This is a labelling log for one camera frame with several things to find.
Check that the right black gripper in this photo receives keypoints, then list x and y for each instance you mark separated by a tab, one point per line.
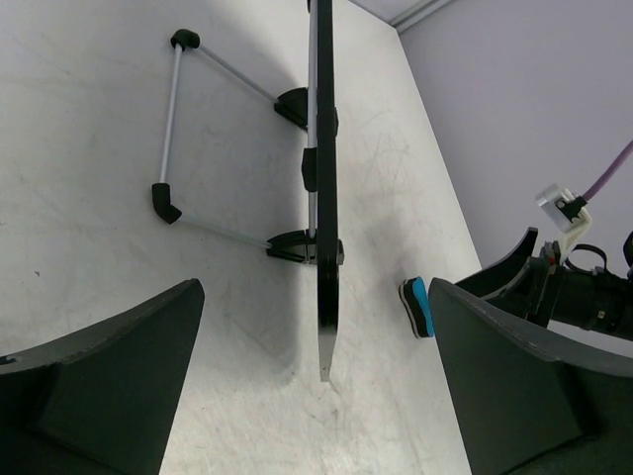
594	300

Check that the right aluminium frame post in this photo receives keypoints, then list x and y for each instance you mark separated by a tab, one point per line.
416	13

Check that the blue whiteboard eraser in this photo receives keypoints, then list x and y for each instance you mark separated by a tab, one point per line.
414	297

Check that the small black-framed whiteboard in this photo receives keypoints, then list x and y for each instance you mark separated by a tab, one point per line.
312	109

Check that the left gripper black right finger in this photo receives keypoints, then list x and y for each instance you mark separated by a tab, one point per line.
527	400

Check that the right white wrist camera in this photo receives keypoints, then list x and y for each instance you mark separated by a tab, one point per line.
568	212

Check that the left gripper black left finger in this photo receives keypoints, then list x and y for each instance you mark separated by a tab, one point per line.
101	400

